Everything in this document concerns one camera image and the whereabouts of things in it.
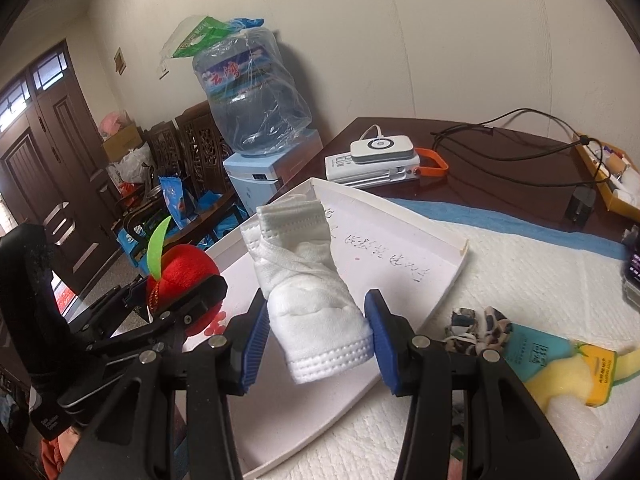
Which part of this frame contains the orange strap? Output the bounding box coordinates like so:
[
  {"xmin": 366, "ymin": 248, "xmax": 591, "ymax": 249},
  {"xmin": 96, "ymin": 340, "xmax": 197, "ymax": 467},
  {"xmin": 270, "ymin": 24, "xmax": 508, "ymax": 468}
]
[{"xmin": 412, "ymin": 147, "xmax": 449, "ymax": 178}]

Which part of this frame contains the white face mask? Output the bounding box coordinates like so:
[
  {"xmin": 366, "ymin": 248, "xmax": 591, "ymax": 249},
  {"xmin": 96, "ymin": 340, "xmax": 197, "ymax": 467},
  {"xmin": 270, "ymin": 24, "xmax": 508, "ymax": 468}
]
[{"xmin": 240, "ymin": 199, "xmax": 375, "ymax": 386}]

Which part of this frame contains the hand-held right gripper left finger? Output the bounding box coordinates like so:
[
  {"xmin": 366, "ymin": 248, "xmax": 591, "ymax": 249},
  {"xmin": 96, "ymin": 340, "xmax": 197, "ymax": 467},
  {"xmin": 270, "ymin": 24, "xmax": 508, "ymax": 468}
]
[{"xmin": 60, "ymin": 287, "xmax": 273, "ymax": 480}]

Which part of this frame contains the blue printed bag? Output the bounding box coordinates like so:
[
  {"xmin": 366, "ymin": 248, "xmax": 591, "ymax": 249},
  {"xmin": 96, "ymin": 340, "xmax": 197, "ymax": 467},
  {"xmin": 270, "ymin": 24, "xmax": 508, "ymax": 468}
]
[{"xmin": 159, "ymin": 175, "xmax": 193, "ymax": 231}]

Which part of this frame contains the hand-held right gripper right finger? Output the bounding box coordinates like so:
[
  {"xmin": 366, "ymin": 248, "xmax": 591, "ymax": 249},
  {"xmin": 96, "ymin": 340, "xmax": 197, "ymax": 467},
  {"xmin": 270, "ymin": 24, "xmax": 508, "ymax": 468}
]
[{"xmin": 364, "ymin": 289, "xmax": 583, "ymax": 480}]

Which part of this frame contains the pink stuffed toy on box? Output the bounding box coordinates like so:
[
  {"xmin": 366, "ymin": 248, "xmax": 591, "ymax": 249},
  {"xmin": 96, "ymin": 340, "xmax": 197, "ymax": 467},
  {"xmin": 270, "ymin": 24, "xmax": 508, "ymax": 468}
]
[{"xmin": 99, "ymin": 111, "xmax": 133, "ymax": 141}]

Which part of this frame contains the black power adapter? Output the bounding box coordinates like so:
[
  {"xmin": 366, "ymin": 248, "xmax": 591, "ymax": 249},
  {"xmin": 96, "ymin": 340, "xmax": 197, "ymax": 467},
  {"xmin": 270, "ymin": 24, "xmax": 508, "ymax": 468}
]
[{"xmin": 565, "ymin": 185, "xmax": 597, "ymax": 226}]

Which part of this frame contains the white mat with blue edge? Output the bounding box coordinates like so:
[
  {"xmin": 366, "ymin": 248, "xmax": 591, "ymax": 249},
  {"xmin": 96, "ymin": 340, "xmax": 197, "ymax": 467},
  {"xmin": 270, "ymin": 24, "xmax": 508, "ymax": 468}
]
[{"xmin": 240, "ymin": 197, "xmax": 640, "ymax": 480}]

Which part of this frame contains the large blue water jug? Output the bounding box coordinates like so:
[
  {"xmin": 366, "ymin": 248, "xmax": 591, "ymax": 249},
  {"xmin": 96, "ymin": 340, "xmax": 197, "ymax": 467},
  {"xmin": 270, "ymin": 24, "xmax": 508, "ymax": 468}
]
[{"xmin": 192, "ymin": 27, "xmax": 313, "ymax": 156}]

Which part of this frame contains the yellow sponge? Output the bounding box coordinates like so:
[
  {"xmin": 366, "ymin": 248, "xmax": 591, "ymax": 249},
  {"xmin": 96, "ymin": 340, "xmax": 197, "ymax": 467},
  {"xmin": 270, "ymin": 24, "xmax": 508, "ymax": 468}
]
[{"xmin": 502, "ymin": 322, "xmax": 640, "ymax": 411}]

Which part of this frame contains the light blue water dispenser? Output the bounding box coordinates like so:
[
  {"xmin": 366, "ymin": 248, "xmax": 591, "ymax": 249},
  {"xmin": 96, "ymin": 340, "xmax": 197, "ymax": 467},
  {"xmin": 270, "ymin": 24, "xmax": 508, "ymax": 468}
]
[{"xmin": 222, "ymin": 129, "xmax": 323, "ymax": 218}]

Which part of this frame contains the white plastic bag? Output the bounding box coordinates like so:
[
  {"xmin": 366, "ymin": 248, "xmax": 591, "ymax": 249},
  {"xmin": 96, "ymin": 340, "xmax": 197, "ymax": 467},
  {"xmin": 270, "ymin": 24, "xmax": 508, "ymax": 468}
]
[{"xmin": 107, "ymin": 142, "xmax": 156, "ymax": 186}]

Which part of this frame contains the carved wooden chair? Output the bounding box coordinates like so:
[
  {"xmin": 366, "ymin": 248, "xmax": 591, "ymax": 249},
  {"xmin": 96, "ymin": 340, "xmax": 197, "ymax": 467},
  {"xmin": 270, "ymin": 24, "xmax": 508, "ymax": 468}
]
[
  {"xmin": 120, "ymin": 121, "xmax": 183, "ymax": 241},
  {"xmin": 172, "ymin": 101, "xmax": 251, "ymax": 241}
]

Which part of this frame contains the large white power bank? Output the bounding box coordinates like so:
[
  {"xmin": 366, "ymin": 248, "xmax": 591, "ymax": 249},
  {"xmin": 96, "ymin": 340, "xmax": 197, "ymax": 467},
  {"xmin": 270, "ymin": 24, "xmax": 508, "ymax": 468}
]
[{"xmin": 325, "ymin": 150, "xmax": 423, "ymax": 189}]

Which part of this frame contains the small white power bank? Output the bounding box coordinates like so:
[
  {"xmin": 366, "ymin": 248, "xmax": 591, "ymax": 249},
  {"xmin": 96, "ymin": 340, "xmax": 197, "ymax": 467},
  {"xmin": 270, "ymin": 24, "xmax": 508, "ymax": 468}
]
[{"xmin": 350, "ymin": 135, "xmax": 415, "ymax": 165}]

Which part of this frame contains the blue seat cushion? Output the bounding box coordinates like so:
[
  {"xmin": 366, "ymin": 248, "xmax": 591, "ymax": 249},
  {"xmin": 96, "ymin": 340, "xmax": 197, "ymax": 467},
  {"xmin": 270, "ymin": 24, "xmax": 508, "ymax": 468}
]
[{"xmin": 117, "ymin": 190, "xmax": 246, "ymax": 266}]

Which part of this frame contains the patterned silk scarf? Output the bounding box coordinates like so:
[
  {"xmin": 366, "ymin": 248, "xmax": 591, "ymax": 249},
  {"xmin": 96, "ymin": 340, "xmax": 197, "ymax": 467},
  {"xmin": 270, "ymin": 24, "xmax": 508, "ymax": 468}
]
[{"xmin": 444, "ymin": 305, "xmax": 515, "ymax": 358}]

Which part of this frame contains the red apple plush toy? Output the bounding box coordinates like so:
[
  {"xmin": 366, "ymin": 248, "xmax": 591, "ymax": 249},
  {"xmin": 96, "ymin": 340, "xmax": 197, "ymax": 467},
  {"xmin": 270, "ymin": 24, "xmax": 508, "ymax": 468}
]
[{"xmin": 145, "ymin": 215, "xmax": 228, "ymax": 337}]

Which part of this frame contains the green snack packet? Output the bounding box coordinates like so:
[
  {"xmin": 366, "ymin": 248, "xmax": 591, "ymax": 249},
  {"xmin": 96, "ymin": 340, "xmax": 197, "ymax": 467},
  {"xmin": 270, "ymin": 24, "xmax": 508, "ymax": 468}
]
[{"xmin": 171, "ymin": 16, "xmax": 236, "ymax": 58}]

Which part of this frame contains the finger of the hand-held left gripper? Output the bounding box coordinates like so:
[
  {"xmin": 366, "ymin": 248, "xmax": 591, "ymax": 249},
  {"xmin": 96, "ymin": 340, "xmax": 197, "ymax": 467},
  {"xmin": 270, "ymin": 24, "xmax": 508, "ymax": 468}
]
[
  {"xmin": 90, "ymin": 275, "xmax": 229, "ymax": 361},
  {"xmin": 67, "ymin": 280, "xmax": 151, "ymax": 342}
]

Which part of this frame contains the brown wooden door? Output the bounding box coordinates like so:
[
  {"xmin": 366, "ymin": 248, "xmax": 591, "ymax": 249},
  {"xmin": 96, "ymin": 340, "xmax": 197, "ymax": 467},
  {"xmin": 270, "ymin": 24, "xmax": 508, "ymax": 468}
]
[{"xmin": 0, "ymin": 40, "xmax": 126, "ymax": 311}]

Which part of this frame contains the black cable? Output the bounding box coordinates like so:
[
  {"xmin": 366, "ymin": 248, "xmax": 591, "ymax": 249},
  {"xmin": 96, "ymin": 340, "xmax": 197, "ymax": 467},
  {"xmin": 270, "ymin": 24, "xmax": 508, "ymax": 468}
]
[{"xmin": 430, "ymin": 107, "xmax": 608, "ymax": 191}]

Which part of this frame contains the white shallow tray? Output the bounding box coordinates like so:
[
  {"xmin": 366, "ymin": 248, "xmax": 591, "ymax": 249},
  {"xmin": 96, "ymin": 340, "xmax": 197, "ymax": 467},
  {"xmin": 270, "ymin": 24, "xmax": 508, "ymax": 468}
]
[{"xmin": 107, "ymin": 176, "xmax": 469, "ymax": 478}]

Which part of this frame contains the blue snack packet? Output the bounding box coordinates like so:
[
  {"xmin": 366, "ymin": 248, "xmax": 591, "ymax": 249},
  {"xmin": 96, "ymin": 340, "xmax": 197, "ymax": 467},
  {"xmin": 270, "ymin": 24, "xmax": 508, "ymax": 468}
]
[{"xmin": 225, "ymin": 16, "xmax": 264, "ymax": 33}]

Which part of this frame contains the cardboard box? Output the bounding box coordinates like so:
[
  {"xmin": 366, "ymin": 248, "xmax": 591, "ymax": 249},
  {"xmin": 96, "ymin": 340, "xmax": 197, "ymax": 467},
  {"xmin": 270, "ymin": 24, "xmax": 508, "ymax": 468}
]
[{"xmin": 102, "ymin": 125, "xmax": 143, "ymax": 161}]

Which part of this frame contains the person's orange clothing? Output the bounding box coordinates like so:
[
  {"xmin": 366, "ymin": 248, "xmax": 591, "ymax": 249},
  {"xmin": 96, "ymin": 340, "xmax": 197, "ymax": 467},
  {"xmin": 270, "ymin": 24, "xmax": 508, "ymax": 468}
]
[{"xmin": 40, "ymin": 425, "xmax": 76, "ymax": 480}]

